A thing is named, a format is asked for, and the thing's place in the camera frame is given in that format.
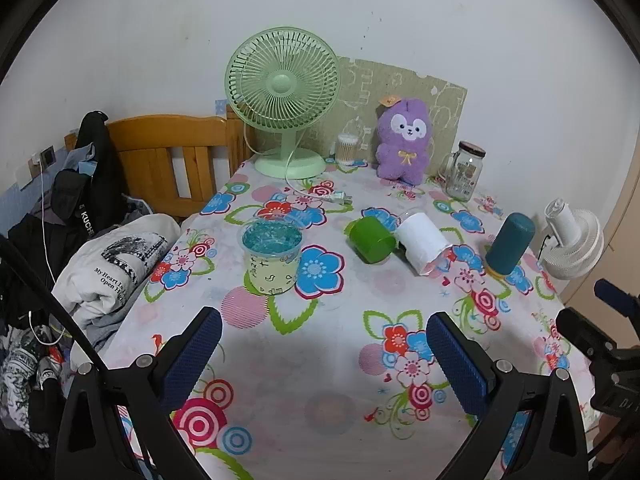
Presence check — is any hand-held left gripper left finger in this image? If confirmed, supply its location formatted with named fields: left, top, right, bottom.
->
left=54, top=306, right=223, bottom=480

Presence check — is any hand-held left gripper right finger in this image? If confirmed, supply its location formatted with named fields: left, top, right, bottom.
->
left=426, top=311, right=590, bottom=480

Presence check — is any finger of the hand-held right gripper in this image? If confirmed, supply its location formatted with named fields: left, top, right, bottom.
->
left=556, top=308, right=623, bottom=362
left=594, top=280, right=640, bottom=317

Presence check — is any pale yellow cup blue inside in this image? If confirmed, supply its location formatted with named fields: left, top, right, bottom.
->
left=242, top=219, right=304, bottom=296

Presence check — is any teal cup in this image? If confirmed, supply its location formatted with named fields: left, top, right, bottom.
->
left=485, top=213, right=536, bottom=278

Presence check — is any white cup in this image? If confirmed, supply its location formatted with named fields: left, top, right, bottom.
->
left=395, top=212, right=453, bottom=277

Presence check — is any green cup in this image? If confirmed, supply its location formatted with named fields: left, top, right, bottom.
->
left=348, top=217, right=397, bottom=264

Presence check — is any white desk fan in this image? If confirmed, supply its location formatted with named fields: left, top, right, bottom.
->
left=537, top=198, right=604, bottom=278

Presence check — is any white printed t-shirt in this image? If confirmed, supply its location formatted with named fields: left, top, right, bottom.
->
left=52, top=214, right=182, bottom=343

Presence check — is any floral tablecloth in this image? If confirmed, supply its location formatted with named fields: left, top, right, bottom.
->
left=102, top=157, right=608, bottom=480

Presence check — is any pile of patterned clothes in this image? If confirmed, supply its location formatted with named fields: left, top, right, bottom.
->
left=0, top=310, right=76, bottom=436

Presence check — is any glass jar mug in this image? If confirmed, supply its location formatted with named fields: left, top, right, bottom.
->
left=440, top=141, right=487, bottom=202

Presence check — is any black jacket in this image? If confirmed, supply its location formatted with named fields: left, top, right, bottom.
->
left=50, top=111, right=132, bottom=242

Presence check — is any wooden bed headboard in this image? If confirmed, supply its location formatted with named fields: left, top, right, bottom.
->
left=65, top=105, right=256, bottom=221

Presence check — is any purple plush toy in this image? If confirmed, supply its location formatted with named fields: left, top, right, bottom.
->
left=375, top=94, right=433, bottom=183

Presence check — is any cotton swab container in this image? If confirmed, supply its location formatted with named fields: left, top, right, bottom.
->
left=336, top=133, right=360, bottom=166

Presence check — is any printed cardboard sheet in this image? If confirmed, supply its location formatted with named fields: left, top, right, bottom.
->
left=320, top=57, right=468, bottom=178

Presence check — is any green desk fan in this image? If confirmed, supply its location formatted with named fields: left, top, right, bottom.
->
left=224, top=29, right=342, bottom=180

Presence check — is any white charging cable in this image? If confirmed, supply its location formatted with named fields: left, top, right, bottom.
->
left=29, top=157, right=68, bottom=347

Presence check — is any white fan power cable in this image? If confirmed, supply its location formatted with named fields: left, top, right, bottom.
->
left=243, top=120, right=353, bottom=207

